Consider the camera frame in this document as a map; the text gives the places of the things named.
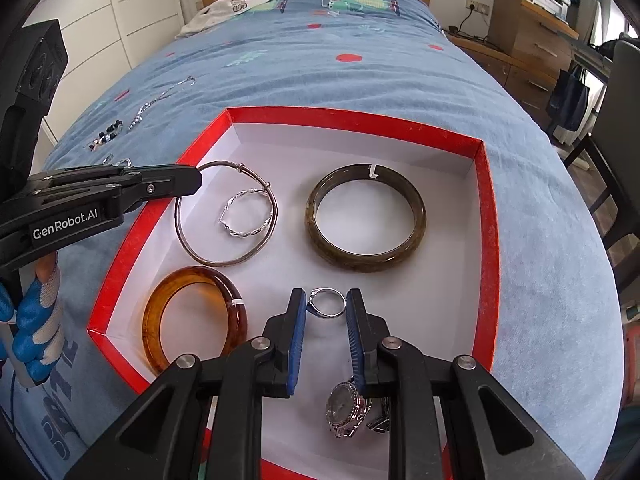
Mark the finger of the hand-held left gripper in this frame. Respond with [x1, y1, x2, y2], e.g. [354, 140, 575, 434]
[30, 165, 143, 188]
[40, 166, 203, 213]

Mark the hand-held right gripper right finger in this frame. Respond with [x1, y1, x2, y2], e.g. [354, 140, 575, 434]
[346, 288, 586, 480]

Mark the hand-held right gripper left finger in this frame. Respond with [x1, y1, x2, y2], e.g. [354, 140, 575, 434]
[65, 287, 307, 480]

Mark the silver wristwatch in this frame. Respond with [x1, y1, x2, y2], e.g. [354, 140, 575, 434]
[325, 382, 393, 440]

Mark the thin silver bangle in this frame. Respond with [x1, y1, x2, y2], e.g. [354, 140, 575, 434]
[175, 161, 279, 266]

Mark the dark green stone bangle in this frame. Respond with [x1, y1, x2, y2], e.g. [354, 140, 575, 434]
[305, 164, 427, 273]

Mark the amber resin bangle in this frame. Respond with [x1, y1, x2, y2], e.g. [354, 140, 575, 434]
[143, 266, 249, 376]

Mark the red cardboard box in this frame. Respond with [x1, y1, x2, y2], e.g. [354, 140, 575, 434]
[86, 106, 501, 480]

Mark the person's left hand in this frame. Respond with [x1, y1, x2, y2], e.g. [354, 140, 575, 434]
[0, 252, 65, 391]

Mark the white wardrobe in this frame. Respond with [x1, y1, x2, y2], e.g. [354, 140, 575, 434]
[65, 0, 183, 68]

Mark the white garment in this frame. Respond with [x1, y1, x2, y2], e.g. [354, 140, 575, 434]
[176, 0, 280, 38]

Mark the low wooden nightstand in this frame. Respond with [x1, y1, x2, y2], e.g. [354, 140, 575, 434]
[447, 30, 558, 116]

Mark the dark tote bag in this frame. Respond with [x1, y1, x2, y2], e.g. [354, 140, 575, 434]
[545, 65, 592, 133]

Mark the grey chair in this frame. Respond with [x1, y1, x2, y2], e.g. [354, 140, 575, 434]
[562, 40, 640, 293]

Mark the wooden dresser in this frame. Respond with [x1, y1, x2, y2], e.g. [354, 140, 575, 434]
[487, 0, 581, 81]

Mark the black and white beaded bracelet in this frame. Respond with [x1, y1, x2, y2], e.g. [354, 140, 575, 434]
[87, 119, 124, 153]

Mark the silver chain necklace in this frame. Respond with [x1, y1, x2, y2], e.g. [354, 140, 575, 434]
[128, 76, 196, 131]

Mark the black power cable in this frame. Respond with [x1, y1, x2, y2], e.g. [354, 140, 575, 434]
[449, 7, 490, 42]

